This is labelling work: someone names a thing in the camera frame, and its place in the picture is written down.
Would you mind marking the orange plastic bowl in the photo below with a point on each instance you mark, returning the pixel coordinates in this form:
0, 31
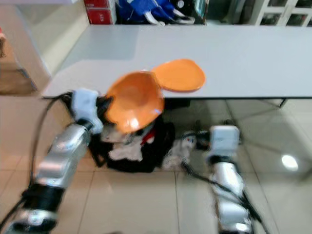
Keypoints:
134, 102

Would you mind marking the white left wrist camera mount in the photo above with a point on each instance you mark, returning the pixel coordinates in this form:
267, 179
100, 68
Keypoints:
85, 107

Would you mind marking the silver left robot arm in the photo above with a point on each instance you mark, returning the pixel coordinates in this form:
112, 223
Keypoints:
58, 161

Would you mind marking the white patterned cloth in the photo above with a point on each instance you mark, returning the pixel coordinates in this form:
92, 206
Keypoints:
178, 153

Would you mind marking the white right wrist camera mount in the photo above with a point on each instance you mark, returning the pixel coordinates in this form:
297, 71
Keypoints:
224, 141

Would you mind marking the orange plastic plate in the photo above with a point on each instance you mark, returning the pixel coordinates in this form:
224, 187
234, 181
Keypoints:
180, 75

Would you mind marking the black garment pile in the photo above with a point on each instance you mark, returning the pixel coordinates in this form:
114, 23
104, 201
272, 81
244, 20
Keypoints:
156, 151

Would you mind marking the glass door cabinet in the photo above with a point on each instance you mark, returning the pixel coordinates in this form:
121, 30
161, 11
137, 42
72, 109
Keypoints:
273, 12

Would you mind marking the red cardboard box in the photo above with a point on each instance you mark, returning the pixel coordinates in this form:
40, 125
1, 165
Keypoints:
96, 4
101, 16

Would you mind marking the beige crumpled cloth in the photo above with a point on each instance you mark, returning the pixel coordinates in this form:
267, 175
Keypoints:
126, 151

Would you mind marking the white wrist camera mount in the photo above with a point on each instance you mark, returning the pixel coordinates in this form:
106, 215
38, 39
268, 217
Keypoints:
85, 107
224, 141

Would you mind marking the white counter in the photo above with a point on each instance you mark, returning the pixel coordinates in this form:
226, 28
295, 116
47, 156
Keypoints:
44, 34

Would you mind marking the red cloth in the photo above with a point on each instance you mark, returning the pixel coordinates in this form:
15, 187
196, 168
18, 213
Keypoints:
146, 138

